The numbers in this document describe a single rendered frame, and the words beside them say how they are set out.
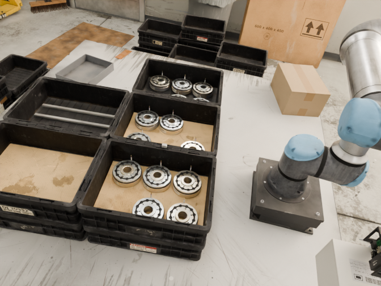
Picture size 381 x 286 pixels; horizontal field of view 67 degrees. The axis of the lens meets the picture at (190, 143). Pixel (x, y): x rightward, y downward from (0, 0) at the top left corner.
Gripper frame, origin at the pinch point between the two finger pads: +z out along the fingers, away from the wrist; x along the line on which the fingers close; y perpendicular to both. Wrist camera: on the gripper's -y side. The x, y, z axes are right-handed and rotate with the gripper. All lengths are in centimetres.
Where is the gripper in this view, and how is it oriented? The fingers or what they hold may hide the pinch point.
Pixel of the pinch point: (379, 283)
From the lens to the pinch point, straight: 76.0
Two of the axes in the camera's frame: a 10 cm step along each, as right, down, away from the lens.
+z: -1.0, 7.0, 7.1
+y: -9.7, -2.3, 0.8
